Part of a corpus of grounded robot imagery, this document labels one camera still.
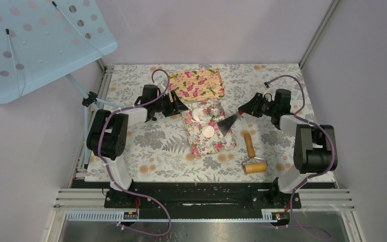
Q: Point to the round cut dough wrapper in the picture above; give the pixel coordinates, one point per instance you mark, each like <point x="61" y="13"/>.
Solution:
<point x="208" y="131"/>

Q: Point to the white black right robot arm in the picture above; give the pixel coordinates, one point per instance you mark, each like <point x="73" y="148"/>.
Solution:
<point x="314" y="148"/>

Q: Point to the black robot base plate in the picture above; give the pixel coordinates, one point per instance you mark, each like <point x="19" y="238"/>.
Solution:
<point x="201" y="198"/>

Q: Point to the white dough ball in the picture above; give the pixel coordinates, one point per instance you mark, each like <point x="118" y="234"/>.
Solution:
<point x="200" y="115"/>

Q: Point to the yellow floral rectangular tray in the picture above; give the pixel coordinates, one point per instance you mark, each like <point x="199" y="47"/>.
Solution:
<point x="199" y="85"/>

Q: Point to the red handled metal scraper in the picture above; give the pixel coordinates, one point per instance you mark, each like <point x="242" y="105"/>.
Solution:
<point x="226" y="124"/>

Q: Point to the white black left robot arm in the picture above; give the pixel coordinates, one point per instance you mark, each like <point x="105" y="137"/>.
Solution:
<point x="108" y="133"/>

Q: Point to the light blue perforated music stand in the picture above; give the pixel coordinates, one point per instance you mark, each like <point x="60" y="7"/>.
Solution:
<point x="43" y="41"/>

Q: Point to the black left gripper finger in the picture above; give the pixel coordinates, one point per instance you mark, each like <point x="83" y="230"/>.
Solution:
<point x="178" y="111"/>
<point x="177" y="103"/>

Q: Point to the floral grey table mat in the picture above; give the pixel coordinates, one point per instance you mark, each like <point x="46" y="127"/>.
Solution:
<point x="158" y="151"/>

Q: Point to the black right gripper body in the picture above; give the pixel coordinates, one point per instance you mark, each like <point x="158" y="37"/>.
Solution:
<point x="263" y="106"/>

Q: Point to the white slotted cable duct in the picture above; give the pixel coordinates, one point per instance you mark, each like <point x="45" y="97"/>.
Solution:
<point x="149" y="216"/>

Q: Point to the round metal dough cutter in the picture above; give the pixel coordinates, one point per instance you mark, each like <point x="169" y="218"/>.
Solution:
<point x="215" y="110"/>

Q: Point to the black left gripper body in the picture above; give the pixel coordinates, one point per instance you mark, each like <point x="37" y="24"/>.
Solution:
<point x="164" y="104"/>

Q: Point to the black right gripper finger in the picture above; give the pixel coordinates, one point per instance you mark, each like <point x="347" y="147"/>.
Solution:
<point x="254" y="102"/>
<point x="247" y="110"/>

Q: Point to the wooden dough roller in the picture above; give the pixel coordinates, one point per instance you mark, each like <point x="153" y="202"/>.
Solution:
<point x="252" y="164"/>

